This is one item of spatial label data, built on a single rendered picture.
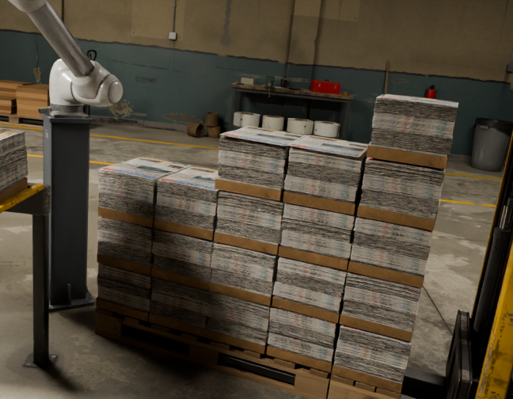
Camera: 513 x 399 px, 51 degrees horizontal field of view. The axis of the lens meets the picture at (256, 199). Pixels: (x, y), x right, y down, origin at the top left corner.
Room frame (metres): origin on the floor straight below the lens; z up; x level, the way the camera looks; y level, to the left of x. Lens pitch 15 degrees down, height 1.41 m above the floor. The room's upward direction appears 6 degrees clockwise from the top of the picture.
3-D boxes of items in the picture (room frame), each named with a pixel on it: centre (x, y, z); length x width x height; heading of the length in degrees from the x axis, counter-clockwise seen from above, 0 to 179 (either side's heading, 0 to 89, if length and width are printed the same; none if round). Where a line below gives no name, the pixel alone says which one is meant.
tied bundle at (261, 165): (2.33, -0.02, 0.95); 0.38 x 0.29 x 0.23; 163
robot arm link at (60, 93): (2.69, 0.98, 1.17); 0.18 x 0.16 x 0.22; 65
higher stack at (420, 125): (2.14, -0.58, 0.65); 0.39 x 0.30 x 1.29; 162
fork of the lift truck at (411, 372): (2.31, -0.45, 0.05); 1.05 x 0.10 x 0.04; 72
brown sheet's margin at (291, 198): (2.23, -0.30, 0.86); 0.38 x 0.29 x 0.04; 163
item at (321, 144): (2.22, -0.29, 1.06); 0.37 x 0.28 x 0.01; 163
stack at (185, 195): (2.37, 0.11, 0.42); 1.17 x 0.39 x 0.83; 72
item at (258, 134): (2.31, -0.01, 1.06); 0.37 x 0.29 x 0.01; 163
